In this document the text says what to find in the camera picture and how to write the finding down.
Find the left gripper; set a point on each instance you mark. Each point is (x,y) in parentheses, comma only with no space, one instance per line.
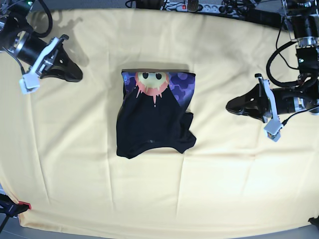
(263,103)

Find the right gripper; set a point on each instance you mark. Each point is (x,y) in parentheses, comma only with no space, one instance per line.
(47,60)

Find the dark navy T-shirt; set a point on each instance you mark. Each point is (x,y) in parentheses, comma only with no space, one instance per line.
(154,112)

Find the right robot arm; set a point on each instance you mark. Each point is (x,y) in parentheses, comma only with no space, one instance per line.
(13,25)

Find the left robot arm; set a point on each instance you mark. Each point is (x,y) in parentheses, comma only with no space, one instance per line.
(302,21)

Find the black box on desk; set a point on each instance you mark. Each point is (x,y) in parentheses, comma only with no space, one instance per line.
(265,18)

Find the yellow table cloth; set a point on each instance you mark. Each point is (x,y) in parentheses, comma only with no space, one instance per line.
(58,145)

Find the white power strip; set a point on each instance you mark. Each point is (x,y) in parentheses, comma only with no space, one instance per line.
(195,6)

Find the black clamp at corner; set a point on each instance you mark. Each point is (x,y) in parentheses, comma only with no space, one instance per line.
(314,222)

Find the black red table clamp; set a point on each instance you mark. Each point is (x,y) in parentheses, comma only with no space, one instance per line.
(10,208)

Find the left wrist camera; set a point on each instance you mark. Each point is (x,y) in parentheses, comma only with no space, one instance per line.
(272,130)

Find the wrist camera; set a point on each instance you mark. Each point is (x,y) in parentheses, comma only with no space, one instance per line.
(29,83)
(272,130)

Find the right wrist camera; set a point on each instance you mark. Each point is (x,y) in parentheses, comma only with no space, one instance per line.
(29,83)

